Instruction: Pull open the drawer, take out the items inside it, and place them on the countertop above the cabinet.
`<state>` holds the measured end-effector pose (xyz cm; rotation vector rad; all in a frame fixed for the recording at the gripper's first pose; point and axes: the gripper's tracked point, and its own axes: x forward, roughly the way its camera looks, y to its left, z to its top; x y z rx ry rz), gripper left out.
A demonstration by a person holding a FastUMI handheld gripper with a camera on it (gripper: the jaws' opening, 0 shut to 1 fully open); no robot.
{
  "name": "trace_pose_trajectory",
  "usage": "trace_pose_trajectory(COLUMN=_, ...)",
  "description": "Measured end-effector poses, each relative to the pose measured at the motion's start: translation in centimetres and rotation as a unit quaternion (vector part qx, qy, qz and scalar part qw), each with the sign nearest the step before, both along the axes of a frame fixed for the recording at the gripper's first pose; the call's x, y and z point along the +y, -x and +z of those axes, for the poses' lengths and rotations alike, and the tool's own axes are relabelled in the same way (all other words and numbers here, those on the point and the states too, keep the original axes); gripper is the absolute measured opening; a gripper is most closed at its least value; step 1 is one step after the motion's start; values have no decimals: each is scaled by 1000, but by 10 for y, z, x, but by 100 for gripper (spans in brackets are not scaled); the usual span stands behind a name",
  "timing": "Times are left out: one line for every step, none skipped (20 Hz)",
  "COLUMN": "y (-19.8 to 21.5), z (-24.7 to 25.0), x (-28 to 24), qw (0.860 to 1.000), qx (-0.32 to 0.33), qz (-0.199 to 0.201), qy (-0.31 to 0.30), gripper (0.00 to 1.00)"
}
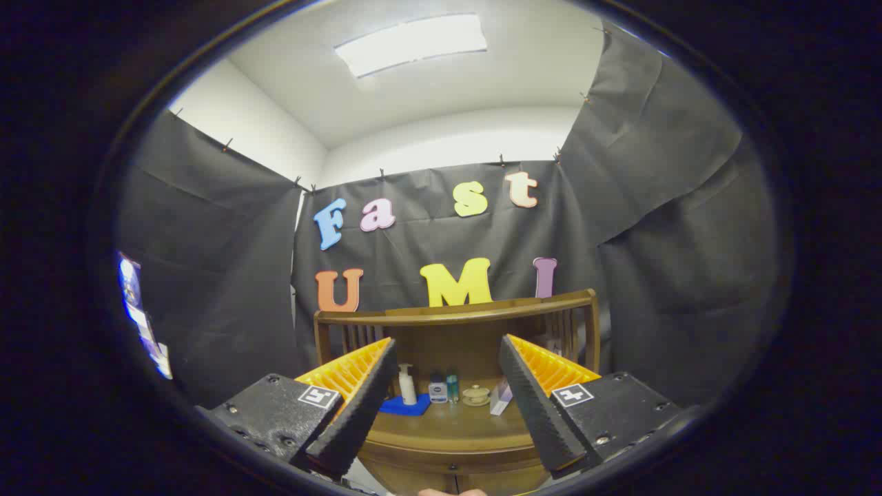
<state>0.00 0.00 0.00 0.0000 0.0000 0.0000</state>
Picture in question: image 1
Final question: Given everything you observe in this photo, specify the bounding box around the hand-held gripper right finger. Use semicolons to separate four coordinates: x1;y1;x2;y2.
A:
498;333;684;475

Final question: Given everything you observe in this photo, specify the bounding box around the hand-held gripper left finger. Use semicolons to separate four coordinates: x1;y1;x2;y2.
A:
195;336;399;478

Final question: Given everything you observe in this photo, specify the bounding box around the wooden cabinet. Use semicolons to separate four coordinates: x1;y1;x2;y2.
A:
314;289;600;496

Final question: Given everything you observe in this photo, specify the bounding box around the purple white book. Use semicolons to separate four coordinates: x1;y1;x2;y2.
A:
489;378;514;416

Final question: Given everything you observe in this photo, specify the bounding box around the blue cloth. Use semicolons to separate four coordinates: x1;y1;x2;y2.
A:
378;394;431;417

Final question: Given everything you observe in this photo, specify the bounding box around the ceiling light panel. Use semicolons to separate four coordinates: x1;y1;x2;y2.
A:
334;12;488;79

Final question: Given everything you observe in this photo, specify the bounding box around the colourful wall poster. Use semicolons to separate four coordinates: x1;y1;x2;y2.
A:
117;251;173;380

